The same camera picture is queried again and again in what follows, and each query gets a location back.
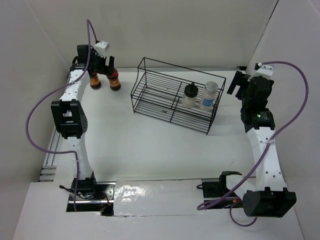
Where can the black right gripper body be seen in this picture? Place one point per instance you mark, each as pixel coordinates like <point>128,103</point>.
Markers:
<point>242,94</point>

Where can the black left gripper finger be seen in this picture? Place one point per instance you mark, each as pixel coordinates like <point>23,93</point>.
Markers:
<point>95,65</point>
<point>109,69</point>

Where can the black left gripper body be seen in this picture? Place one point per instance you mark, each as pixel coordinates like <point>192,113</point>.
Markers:
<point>104,68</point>

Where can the red-lid chili sauce jar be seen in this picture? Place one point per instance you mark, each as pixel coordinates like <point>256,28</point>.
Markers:
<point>114,81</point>

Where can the dark sauce bottle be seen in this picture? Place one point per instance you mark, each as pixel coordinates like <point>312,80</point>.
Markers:
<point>95,82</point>

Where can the silver-lid jar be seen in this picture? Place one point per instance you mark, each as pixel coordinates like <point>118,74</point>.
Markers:
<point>208,95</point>

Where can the black-cap white spice bottle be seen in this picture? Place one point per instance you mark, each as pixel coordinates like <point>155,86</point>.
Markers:
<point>190,95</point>

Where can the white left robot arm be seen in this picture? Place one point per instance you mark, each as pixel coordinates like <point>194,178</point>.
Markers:
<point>69,117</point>

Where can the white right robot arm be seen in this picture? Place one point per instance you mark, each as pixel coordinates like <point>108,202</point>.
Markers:
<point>269,196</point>

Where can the white foil-covered board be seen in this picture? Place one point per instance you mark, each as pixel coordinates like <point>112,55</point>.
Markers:
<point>157,198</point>

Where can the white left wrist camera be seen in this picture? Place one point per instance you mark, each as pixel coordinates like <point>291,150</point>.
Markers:
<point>101,48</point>

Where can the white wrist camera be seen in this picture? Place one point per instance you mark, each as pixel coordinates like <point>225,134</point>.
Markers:
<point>101,48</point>
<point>263,70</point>

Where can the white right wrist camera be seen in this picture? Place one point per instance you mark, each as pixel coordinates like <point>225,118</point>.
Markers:
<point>263,70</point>

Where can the black wire rack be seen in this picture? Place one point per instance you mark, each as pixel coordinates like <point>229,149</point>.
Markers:
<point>158,93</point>

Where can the aluminium rail frame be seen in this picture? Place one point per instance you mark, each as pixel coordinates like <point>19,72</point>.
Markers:
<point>50,163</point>

